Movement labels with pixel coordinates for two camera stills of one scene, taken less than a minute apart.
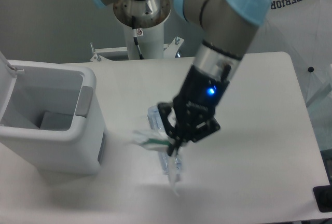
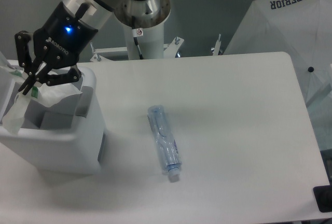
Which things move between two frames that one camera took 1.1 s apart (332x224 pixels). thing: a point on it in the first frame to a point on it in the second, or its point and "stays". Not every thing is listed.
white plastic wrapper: (162, 142) to (47, 95)
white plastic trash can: (51, 116) stays
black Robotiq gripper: (195, 102) to (57, 43)
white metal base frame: (170, 51) stays
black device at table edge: (323, 195) stays
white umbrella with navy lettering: (299, 22) stays
